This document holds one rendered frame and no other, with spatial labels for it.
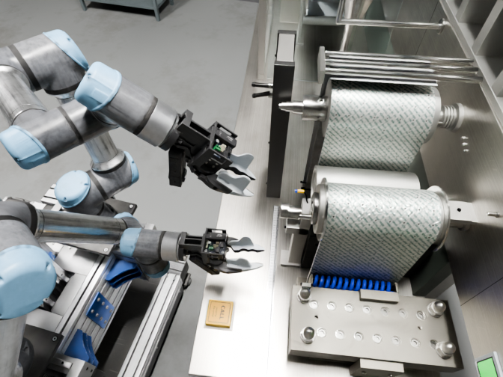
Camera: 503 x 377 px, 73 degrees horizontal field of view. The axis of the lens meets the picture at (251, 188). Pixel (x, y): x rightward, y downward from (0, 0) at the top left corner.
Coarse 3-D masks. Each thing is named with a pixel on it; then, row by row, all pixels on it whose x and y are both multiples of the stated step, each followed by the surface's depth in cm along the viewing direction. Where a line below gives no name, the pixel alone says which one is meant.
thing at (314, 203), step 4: (316, 192) 78; (312, 196) 80; (316, 196) 77; (312, 200) 79; (316, 200) 76; (312, 204) 79; (316, 204) 76; (312, 208) 78; (316, 208) 75; (312, 212) 77; (316, 212) 75; (312, 216) 77; (316, 216) 76; (312, 220) 77; (316, 220) 76
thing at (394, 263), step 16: (320, 256) 84; (336, 256) 83; (352, 256) 82; (368, 256) 82; (384, 256) 81; (400, 256) 80; (416, 256) 79; (320, 272) 92; (336, 272) 91; (352, 272) 90; (368, 272) 89; (384, 272) 88; (400, 272) 87
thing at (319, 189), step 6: (318, 186) 78; (318, 192) 78; (324, 192) 75; (324, 198) 74; (324, 204) 73; (318, 210) 75; (318, 216) 74; (318, 222) 74; (318, 228) 75; (438, 234) 73
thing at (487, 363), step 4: (488, 360) 65; (492, 360) 64; (480, 364) 67; (484, 364) 66; (488, 364) 65; (492, 364) 64; (480, 368) 67; (484, 368) 66; (488, 368) 64; (492, 368) 63; (480, 372) 67; (484, 372) 65; (488, 372) 64; (492, 372) 63; (484, 376) 65; (488, 376) 64; (492, 376) 63; (496, 376) 62
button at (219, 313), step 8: (216, 304) 98; (224, 304) 98; (232, 304) 98; (208, 312) 97; (216, 312) 97; (224, 312) 97; (232, 312) 99; (208, 320) 96; (216, 320) 96; (224, 320) 96
